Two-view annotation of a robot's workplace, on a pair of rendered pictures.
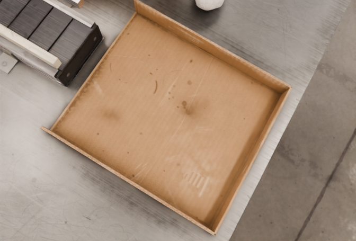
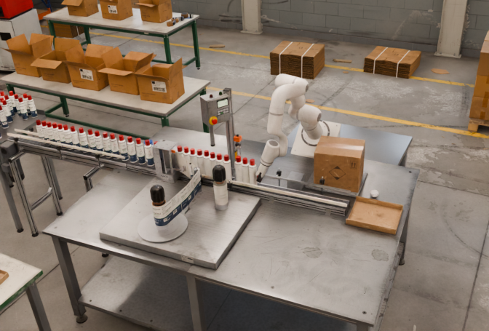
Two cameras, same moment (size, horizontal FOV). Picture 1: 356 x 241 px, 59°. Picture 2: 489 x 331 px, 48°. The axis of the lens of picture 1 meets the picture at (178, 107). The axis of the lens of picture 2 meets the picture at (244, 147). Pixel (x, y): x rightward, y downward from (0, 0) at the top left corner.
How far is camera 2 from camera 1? 313 cm
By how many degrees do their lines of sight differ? 45
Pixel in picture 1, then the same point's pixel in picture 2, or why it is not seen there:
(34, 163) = (345, 229)
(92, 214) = (364, 235)
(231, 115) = (391, 214)
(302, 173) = (450, 307)
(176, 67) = (372, 209)
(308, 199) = (460, 318)
